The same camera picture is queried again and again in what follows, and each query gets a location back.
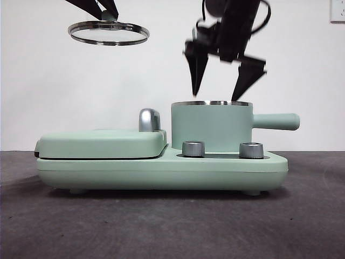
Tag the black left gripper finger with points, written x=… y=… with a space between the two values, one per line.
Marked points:
x=86 y=6
x=111 y=6

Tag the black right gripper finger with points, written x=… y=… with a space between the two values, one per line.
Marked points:
x=249 y=73
x=196 y=67

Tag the glass lid with green knob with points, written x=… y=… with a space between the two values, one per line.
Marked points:
x=109 y=16

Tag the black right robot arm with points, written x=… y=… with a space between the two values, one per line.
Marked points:
x=237 y=27

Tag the mint green steamer pot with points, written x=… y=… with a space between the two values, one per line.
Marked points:
x=210 y=126

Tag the silver control knob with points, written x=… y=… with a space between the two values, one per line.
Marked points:
x=193 y=149
x=251 y=150

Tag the mint green breakfast machine base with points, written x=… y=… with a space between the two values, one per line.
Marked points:
x=161 y=172

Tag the mint green griddle cover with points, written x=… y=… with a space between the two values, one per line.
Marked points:
x=94 y=143

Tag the white wall socket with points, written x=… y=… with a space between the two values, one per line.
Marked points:
x=338 y=10

